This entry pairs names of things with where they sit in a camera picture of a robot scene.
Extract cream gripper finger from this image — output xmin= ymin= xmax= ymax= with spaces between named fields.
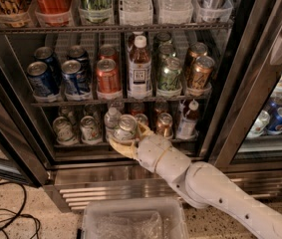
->
xmin=109 ymin=138 xmax=138 ymax=159
xmin=138 ymin=122 xmax=153 ymax=139

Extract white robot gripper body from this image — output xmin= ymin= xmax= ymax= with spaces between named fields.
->
xmin=137 ymin=134 xmax=191 ymax=183

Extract green 7up can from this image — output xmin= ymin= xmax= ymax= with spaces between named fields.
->
xmin=114 ymin=115 xmax=138 ymax=142
xmin=53 ymin=117 xmax=78 ymax=145

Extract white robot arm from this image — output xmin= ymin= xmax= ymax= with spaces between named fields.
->
xmin=109 ymin=122 xmax=282 ymax=239

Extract red soda can bottom shelf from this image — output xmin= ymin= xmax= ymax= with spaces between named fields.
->
xmin=135 ymin=114 xmax=148 ymax=125

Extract orange soda can bottom shelf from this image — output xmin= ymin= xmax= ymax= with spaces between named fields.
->
xmin=156 ymin=113 xmax=173 ymax=139

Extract orange soda can shelf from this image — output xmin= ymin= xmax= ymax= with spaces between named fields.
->
xmin=96 ymin=59 xmax=123 ymax=100
xmin=156 ymin=113 xmax=173 ymax=139

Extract tea bottle bottom shelf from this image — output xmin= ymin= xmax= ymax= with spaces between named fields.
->
xmin=176 ymin=100 xmax=199 ymax=139

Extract tea bottle shelf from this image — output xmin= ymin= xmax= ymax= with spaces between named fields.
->
xmin=176 ymin=100 xmax=199 ymax=139
xmin=129 ymin=35 xmax=151 ymax=99

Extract clear water bottle bottom shelf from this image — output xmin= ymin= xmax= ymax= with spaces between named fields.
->
xmin=104 ymin=108 xmax=122 ymax=139

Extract green lacroix can middle shelf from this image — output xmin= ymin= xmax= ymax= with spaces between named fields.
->
xmin=157 ymin=57 xmax=182 ymax=98

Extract orange soda can middle shelf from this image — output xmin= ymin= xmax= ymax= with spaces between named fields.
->
xmin=96 ymin=59 xmax=123 ymax=100

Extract tea bottle middle shelf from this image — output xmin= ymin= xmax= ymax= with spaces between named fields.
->
xmin=129 ymin=35 xmax=151 ymax=99

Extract green 7up can left front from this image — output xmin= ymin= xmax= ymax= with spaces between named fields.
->
xmin=53 ymin=117 xmax=78 ymax=145

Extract copper lacroix can middle shelf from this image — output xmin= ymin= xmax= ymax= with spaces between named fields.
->
xmin=187 ymin=56 xmax=215 ymax=91

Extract blue pepsi can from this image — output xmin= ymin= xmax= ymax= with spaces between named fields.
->
xmin=61 ymin=60 xmax=92 ymax=101
xmin=26 ymin=61 xmax=60 ymax=103

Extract blue pepsi can far left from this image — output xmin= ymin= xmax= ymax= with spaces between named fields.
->
xmin=26 ymin=61 xmax=60 ymax=103

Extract blue pepsi can right fridge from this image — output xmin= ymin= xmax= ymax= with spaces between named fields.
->
xmin=267 ymin=107 xmax=282 ymax=134

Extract green can top shelf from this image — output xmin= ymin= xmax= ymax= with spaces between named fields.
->
xmin=81 ymin=0 xmax=113 ymax=24

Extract silver can top shelf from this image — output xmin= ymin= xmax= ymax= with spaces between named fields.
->
xmin=192 ymin=0 xmax=233 ymax=23

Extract red coca cola can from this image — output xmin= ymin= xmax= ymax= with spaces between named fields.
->
xmin=36 ymin=0 xmax=72 ymax=27

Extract clear plastic storage bin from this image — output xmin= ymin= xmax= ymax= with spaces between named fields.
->
xmin=81 ymin=197 xmax=189 ymax=239

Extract black floor cables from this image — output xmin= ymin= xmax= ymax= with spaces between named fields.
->
xmin=0 ymin=172 xmax=42 ymax=239

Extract steel fridge door frame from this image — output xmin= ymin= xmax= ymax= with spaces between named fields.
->
xmin=199 ymin=0 xmax=282 ymax=173

